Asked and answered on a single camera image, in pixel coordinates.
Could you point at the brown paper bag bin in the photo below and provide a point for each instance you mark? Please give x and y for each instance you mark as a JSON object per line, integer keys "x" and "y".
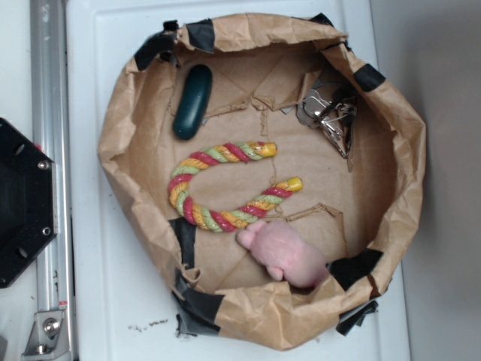
{"x": 361, "y": 212}

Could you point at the pink plush toy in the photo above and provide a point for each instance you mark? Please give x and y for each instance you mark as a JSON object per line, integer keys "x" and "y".
{"x": 284, "y": 253}

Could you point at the dark green oblong case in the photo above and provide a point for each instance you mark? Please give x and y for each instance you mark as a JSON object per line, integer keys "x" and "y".
{"x": 193, "y": 103}

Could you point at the white tray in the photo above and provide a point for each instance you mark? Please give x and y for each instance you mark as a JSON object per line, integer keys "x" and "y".
{"x": 124, "y": 310}

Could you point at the multicolored twisted rope toy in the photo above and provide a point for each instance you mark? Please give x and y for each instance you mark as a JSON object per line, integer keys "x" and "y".
{"x": 227, "y": 221}

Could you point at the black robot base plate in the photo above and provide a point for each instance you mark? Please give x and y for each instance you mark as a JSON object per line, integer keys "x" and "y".
{"x": 27, "y": 204}

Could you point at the aluminium extrusion rail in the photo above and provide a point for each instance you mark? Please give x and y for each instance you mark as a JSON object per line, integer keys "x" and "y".
{"x": 55, "y": 274}

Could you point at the metal corner bracket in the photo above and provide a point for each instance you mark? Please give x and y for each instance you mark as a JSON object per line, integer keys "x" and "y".
{"x": 48, "y": 339}

